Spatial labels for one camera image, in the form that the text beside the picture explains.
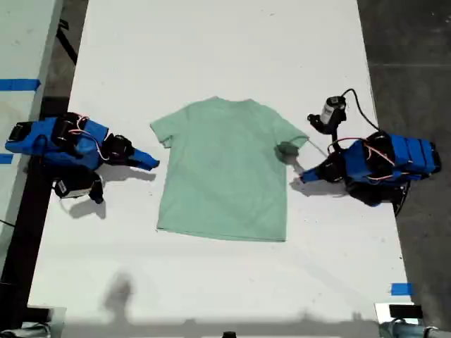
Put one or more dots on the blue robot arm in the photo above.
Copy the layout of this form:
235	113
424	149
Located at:
405	155
53	148

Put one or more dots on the pale green T-shirt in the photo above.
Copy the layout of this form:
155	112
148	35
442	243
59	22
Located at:
222	169

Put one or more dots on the small black knob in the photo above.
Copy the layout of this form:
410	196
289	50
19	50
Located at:
229	334

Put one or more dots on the pale grey tube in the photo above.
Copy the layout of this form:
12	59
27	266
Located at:
405	331

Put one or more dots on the black diagonal strut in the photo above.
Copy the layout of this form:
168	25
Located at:
67	42

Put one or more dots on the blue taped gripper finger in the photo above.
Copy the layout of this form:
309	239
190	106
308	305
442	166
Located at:
139	164
146	157
311	172
313	179

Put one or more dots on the black camera stalk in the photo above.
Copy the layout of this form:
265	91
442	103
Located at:
335	135

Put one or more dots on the square blue tape piece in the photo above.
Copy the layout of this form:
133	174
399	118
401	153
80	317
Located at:
401	289

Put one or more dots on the long blue tape strip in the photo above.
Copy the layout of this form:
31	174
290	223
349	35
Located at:
19	84

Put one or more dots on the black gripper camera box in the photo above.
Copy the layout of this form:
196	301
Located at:
74	187
329	112

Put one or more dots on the pale side table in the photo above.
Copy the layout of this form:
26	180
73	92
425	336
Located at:
21	42

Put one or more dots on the short blue tape strip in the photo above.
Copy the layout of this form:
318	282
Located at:
6	158

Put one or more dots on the small black box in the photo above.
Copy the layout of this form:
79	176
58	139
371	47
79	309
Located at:
405	311
39	314

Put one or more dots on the black frame beam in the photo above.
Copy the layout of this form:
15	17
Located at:
24	225

